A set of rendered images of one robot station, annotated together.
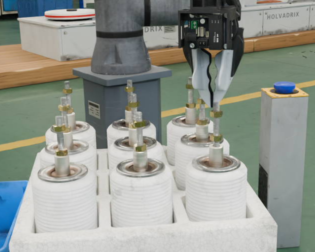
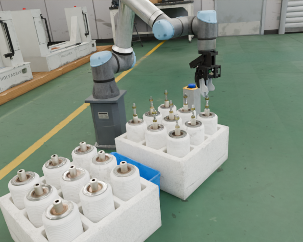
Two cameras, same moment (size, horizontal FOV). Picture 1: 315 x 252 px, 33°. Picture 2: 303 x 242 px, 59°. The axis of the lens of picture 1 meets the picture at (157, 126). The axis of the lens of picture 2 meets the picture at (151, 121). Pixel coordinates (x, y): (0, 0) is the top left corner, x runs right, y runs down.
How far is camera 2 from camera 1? 0.90 m
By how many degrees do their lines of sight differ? 40
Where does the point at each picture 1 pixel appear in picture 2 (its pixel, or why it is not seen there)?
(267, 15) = (61, 55)
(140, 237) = (207, 144)
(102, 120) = (110, 118)
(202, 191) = (211, 124)
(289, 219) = not seen: hidden behind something
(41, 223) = (179, 154)
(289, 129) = (197, 99)
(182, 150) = (185, 115)
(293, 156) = (198, 107)
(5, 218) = not seen: hidden behind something
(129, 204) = (199, 136)
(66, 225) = (187, 151)
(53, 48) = not seen: outside the picture
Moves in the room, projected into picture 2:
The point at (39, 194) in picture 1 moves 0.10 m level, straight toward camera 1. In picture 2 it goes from (179, 143) to (203, 149)
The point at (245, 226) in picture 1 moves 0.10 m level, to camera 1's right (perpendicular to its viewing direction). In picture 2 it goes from (224, 130) to (235, 123)
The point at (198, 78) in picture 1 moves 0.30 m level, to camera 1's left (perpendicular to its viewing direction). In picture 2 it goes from (204, 88) to (156, 108)
